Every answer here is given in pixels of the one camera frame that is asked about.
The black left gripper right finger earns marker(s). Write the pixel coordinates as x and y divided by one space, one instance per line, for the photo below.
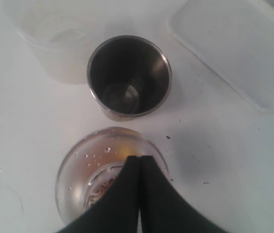
162 209

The wooden clothespins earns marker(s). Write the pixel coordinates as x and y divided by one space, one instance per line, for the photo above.
98 191

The white rectangular plastic tray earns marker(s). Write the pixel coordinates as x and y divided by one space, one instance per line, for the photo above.
235 38

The translucent plastic container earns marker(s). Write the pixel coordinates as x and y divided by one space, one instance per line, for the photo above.
59 33

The stainless steel tumbler cup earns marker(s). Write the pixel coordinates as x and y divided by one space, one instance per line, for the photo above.
129 77

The clear plastic measuring cup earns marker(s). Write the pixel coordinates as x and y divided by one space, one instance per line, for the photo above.
95 158

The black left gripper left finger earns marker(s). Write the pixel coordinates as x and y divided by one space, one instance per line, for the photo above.
117 210

